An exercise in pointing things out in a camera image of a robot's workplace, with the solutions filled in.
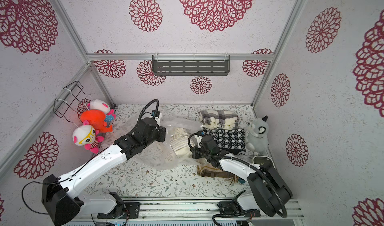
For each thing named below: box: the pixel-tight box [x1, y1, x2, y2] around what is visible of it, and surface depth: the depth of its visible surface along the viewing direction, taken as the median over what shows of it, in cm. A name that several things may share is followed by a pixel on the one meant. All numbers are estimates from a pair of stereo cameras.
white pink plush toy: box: [87, 99, 116, 123], surface depth 97 cm
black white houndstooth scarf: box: [202, 128, 246, 155], surface depth 96 cm
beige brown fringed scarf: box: [196, 158, 239, 185], surface depth 83 cm
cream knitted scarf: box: [170, 127, 191, 158], surface depth 88 cm
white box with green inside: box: [252, 155, 276, 171], surface depth 85 cm
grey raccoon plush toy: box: [245, 115, 269, 155], surface depth 89 cm
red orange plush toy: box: [80, 109, 113, 133], surface depth 90 cm
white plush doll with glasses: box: [72, 124, 105, 154], surface depth 82 cm
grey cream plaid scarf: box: [199, 110, 239, 129], surface depth 105 cm
